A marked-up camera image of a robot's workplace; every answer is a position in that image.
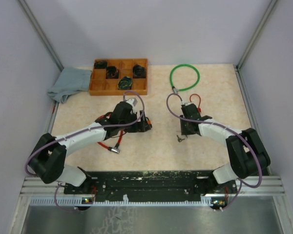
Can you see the black rolled item far left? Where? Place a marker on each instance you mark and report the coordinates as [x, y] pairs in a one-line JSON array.
[[100, 64]]

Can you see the green cable lock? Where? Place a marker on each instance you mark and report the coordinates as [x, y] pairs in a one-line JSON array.
[[184, 77]]

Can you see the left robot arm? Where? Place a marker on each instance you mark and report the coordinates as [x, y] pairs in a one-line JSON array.
[[47, 161]]

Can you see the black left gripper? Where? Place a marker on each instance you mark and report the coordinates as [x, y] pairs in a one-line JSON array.
[[140, 126]]

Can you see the aluminium frame post left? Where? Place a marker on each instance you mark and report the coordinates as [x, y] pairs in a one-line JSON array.
[[41, 33]]

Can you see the black rolled item right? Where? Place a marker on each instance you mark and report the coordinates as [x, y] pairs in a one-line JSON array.
[[139, 71]]

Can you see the wooden compartment tray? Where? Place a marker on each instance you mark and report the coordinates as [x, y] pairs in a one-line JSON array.
[[100, 86]]

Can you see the grey blue cloth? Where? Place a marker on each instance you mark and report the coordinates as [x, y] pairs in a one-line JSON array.
[[70, 82]]

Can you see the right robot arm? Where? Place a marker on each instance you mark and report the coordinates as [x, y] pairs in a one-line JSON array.
[[239, 144]]

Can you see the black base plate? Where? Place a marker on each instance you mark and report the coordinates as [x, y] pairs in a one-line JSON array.
[[151, 186]]

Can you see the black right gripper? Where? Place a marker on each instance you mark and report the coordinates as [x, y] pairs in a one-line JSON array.
[[183, 131]]

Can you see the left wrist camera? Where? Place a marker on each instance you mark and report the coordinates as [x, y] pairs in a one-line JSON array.
[[132, 101]]

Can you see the silver key bunch middle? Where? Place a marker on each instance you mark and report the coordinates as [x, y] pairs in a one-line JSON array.
[[181, 138]]

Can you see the red cable padlock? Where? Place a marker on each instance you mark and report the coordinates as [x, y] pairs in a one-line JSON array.
[[195, 97]]

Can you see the black yellow rolled item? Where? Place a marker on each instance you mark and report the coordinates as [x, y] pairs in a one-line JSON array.
[[125, 83]]

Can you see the aluminium frame post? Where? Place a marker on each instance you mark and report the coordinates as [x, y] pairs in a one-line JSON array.
[[41, 33], [257, 33]]

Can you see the aluminium frame post right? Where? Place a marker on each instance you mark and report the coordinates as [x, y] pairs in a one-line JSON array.
[[257, 33]]

